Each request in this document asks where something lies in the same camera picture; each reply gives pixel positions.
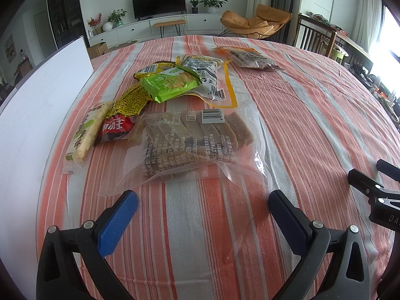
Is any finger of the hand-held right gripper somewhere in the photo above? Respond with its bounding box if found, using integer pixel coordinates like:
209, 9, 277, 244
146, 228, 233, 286
348, 168, 387, 196
376, 159, 400, 177

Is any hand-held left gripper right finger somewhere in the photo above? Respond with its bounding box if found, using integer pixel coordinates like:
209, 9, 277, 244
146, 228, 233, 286
268, 190, 371, 300

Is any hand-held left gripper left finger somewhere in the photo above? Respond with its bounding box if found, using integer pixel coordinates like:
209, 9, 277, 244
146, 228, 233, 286
36, 190, 140, 300

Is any pale green rice snack packet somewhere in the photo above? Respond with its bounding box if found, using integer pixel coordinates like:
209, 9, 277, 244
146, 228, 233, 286
62, 101, 115, 174

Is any clear packet of brown slices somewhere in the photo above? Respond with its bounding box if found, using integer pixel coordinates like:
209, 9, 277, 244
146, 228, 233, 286
97, 104, 269, 197

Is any yellow red snack packet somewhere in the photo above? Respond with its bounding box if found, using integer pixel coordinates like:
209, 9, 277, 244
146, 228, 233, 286
93, 83, 149, 146

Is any green cracker packet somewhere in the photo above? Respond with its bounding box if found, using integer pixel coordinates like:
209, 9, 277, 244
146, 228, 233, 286
139, 65, 201, 103

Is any yellow green barcode snack packet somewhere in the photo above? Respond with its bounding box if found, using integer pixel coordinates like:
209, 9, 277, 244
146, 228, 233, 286
134, 62, 177, 81

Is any yellow-edged clear snack packet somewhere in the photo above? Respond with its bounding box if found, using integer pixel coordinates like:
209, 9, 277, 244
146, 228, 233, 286
176, 54, 238, 108

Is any orange grey striped tablecloth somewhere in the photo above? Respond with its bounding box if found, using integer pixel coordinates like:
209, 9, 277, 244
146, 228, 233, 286
36, 35, 400, 300

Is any green container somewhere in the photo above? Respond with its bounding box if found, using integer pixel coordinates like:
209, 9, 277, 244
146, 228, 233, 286
333, 45, 349, 63

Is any white board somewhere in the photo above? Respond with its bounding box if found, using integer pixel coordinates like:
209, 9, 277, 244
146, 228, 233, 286
0, 36, 94, 276

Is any window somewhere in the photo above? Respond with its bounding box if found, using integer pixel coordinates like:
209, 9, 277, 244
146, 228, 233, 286
369, 3, 400, 69

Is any white curtain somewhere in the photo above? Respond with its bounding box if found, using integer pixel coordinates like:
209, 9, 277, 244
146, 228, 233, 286
353, 0, 383, 54

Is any wooden chair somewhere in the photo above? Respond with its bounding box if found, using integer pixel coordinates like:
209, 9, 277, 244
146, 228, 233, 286
293, 13, 338, 58

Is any clear orange-top snack packet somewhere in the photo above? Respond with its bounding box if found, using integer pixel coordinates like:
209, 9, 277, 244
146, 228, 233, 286
212, 45, 285, 72

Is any cardboard box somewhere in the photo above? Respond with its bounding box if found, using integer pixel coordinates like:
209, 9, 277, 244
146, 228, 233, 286
87, 41, 108, 60

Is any orange lounge chair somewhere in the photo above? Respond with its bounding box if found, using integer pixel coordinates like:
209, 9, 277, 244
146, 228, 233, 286
220, 4, 293, 40

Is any red flower arrangement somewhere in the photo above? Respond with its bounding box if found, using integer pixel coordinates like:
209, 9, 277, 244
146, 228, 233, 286
87, 13, 103, 35

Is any leafy plant in vase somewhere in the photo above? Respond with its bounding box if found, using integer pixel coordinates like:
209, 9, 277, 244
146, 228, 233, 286
108, 9, 127, 27

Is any wooden bench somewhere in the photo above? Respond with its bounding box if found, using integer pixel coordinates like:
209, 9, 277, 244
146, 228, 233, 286
153, 19, 187, 37

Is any white television cabinet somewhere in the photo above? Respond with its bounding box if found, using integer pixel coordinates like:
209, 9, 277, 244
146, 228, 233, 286
87, 12, 229, 47

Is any dark display cabinet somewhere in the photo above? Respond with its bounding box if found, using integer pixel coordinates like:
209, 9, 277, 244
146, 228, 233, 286
46, 0, 90, 51

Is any black television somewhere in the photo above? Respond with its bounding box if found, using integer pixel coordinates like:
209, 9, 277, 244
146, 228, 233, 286
132, 0, 186, 20

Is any large potted plant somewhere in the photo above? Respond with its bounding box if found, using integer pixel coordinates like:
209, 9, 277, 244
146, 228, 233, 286
199, 0, 228, 14

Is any wall picture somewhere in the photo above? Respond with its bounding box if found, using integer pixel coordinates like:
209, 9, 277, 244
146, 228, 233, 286
4, 34, 17, 62

